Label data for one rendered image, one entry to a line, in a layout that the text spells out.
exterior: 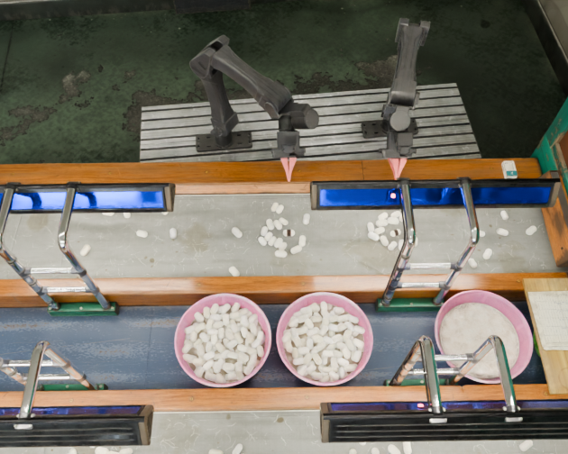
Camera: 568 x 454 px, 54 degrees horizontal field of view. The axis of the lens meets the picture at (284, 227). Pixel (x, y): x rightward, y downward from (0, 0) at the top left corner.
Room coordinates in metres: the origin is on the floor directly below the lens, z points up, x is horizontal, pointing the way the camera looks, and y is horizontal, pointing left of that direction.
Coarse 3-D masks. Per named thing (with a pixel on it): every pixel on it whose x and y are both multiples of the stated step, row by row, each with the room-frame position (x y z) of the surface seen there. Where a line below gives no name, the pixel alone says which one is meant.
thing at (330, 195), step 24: (312, 192) 0.77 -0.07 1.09; (336, 192) 0.77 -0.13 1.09; (360, 192) 0.77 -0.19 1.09; (384, 192) 0.77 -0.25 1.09; (432, 192) 0.78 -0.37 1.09; (456, 192) 0.78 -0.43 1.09; (480, 192) 0.78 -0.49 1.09; (504, 192) 0.78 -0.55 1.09; (528, 192) 0.78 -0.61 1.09; (552, 192) 0.78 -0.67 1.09
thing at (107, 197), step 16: (0, 192) 0.77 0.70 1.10; (32, 192) 0.77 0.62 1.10; (48, 192) 0.77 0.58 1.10; (64, 192) 0.77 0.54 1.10; (80, 192) 0.77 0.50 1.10; (96, 192) 0.77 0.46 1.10; (112, 192) 0.77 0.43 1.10; (128, 192) 0.77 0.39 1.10; (144, 192) 0.77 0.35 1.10; (160, 192) 0.77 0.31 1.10; (16, 208) 0.74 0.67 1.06; (32, 208) 0.74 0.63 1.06; (48, 208) 0.74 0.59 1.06; (80, 208) 0.74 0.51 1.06; (96, 208) 0.74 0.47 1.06; (112, 208) 0.74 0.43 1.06; (128, 208) 0.74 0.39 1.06; (144, 208) 0.75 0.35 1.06; (160, 208) 0.75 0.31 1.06
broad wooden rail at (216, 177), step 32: (320, 160) 1.11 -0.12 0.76; (352, 160) 1.11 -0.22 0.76; (384, 160) 1.11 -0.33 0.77; (416, 160) 1.11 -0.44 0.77; (448, 160) 1.11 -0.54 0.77; (480, 160) 1.11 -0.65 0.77; (192, 192) 1.00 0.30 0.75; (224, 192) 1.00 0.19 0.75; (256, 192) 1.00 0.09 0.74; (288, 192) 1.00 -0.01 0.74
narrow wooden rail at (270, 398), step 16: (528, 384) 0.38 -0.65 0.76; (544, 384) 0.38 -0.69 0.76; (0, 400) 0.34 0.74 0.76; (16, 400) 0.34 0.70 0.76; (48, 400) 0.34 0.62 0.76; (64, 400) 0.34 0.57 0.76; (80, 400) 0.34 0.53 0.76; (96, 400) 0.34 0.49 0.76; (112, 400) 0.34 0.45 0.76; (128, 400) 0.34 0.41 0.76; (144, 400) 0.34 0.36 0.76; (160, 400) 0.34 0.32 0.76; (176, 400) 0.34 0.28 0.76; (192, 400) 0.34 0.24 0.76; (208, 400) 0.34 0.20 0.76; (224, 400) 0.34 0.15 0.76; (240, 400) 0.34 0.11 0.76; (256, 400) 0.34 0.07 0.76; (272, 400) 0.34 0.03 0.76; (288, 400) 0.34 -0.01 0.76; (304, 400) 0.34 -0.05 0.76; (320, 400) 0.34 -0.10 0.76; (336, 400) 0.34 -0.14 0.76; (352, 400) 0.34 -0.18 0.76; (368, 400) 0.34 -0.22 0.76; (384, 400) 0.34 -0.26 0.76; (400, 400) 0.34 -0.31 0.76; (416, 400) 0.34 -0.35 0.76; (448, 400) 0.34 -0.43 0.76
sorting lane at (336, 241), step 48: (48, 240) 0.83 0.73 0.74; (96, 240) 0.83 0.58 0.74; (144, 240) 0.83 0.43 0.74; (192, 240) 0.83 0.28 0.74; (240, 240) 0.83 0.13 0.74; (288, 240) 0.83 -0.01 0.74; (336, 240) 0.83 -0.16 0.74; (432, 240) 0.83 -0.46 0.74; (480, 240) 0.83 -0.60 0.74; (528, 240) 0.83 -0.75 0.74
